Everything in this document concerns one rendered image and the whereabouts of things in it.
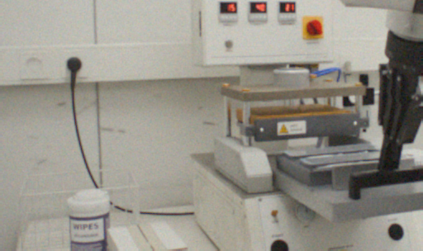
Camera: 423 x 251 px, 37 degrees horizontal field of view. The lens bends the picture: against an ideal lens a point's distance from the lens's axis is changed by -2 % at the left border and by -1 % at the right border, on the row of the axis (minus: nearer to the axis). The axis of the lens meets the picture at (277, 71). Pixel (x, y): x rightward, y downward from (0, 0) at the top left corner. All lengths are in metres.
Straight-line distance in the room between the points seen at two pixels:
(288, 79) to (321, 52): 0.22
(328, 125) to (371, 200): 0.37
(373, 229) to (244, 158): 0.28
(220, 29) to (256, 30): 0.09
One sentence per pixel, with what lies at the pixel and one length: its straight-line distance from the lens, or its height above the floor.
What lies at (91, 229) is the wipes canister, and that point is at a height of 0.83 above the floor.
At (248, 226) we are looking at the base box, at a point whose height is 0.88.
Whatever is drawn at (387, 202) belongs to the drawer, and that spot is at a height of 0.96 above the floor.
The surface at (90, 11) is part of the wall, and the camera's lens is 1.77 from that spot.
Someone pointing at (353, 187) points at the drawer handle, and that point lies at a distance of 0.97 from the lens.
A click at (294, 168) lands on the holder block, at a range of 1.12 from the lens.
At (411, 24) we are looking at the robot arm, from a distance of 0.89.
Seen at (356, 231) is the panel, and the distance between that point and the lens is 1.24.
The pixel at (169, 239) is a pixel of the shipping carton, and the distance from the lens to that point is 1.25.
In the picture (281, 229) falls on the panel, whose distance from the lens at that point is 1.19.
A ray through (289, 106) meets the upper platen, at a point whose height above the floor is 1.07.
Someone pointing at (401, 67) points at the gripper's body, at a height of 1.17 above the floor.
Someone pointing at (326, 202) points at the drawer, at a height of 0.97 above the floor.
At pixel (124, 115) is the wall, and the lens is 1.79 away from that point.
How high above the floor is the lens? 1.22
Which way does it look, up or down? 3 degrees down
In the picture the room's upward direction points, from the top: 1 degrees counter-clockwise
